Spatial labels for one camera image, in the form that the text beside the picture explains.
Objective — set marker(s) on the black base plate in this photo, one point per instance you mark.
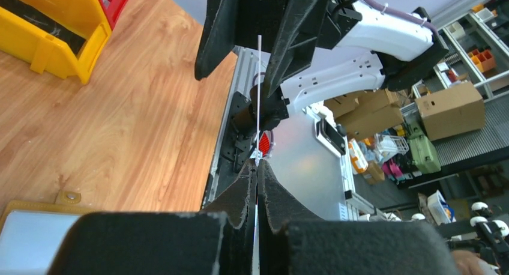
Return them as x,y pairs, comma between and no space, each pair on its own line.
236,139

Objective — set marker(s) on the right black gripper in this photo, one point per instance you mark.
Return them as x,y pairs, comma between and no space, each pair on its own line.
290,29

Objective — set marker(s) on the yellow plastic bin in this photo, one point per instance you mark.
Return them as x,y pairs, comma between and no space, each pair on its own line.
46,53

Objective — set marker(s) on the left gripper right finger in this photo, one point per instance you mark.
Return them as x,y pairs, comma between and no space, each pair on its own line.
294,240

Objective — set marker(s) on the black item in bin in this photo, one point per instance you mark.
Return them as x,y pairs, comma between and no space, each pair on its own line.
45,23

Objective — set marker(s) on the green bag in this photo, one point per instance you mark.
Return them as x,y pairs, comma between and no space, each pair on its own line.
424,154

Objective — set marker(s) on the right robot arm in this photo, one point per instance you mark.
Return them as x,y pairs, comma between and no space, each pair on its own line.
318,49

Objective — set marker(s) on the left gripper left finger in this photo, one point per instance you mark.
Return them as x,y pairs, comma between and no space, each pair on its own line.
215,240

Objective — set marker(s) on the aluminium rail frame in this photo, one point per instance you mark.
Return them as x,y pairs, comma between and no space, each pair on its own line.
302,162

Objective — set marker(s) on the large cardboard box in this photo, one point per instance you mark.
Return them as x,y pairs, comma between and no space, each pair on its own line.
452,111

